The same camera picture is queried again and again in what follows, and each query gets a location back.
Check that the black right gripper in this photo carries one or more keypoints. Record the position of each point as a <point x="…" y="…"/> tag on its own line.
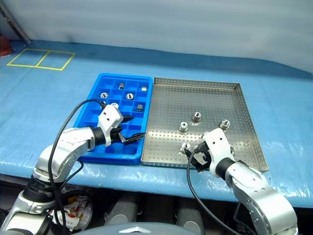
<point x="201" y="159"/>

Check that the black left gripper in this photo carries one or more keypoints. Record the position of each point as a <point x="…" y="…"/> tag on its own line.
<point x="117" y="134"/>

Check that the metal nut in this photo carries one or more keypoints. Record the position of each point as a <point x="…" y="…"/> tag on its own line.
<point x="183" y="126"/>
<point x="224" y="124"/>

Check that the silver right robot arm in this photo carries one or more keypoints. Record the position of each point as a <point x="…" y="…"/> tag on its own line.
<point x="254" y="186"/>

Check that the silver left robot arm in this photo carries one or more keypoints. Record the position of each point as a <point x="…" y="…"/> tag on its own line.
<point x="73" y="142"/>

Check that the blue compartment tray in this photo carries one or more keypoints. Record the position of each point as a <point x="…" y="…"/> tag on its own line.
<point x="129" y="147"/>

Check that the perforated metal tray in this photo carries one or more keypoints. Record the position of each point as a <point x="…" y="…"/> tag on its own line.
<point x="171" y="107"/>

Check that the dark grey rounded shape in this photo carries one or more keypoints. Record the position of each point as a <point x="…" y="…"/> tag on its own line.
<point x="188" y="213"/>
<point x="122" y="210"/>

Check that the grey robot torso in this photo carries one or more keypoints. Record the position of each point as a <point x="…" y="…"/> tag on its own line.
<point x="137" y="230"/>

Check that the black bin with trash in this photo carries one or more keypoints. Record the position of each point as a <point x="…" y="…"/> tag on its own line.
<point x="73" y="213"/>

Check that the yellow tape rectangle marking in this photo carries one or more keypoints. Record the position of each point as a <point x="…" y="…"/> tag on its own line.
<point x="43" y="58"/>

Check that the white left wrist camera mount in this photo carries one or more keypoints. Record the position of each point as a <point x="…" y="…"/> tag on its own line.
<point x="108" y="117"/>

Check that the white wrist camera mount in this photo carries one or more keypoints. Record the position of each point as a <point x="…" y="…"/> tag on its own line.
<point x="217" y="144"/>
<point x="108" y="117"/>

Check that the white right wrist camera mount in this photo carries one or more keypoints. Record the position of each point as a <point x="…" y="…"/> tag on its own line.
<point x="217" y="144"/>

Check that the grey metal frame pole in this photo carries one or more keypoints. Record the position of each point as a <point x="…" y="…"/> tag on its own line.
<point x="19" y="29"/>

